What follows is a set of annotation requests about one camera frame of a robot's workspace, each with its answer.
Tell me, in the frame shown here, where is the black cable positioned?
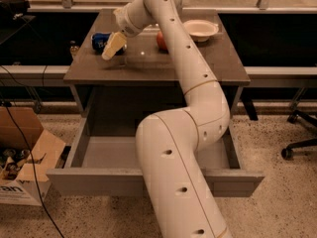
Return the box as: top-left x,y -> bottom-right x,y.
0,64 -> 65,238

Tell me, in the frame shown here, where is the small glass bottle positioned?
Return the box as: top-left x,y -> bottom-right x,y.
69,41 -> 79,58

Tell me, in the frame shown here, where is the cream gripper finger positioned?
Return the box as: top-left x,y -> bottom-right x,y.
102,32 -> 127,60

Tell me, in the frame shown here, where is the black bag on desk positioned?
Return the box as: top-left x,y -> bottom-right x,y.
0,0 -> 30,21

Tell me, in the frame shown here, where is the black office chair base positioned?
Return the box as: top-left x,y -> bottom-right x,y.
280,88 -> 317,161

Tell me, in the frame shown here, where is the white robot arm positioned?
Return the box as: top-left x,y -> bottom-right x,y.
102,0 -> 233,238

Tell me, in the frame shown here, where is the open grey top drawer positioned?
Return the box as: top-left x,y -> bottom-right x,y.
46,86 -> 264,198

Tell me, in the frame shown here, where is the white bowl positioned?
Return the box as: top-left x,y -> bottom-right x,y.
183,20 -> 219,43

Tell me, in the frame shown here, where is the grey cabinet with glossy top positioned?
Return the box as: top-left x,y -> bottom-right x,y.
62,9 -> 251,119

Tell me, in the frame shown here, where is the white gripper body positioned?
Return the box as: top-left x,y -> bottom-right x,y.
114,6 -> 141,38

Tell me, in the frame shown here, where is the cardboard box with cans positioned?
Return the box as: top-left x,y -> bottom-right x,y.
0,107 -> 65,206

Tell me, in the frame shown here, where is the red apple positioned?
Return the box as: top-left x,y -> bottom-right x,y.
157,32 -> 167,51

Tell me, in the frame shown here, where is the blue pepsi can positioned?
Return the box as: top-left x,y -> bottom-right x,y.
91,32 -> 113,53

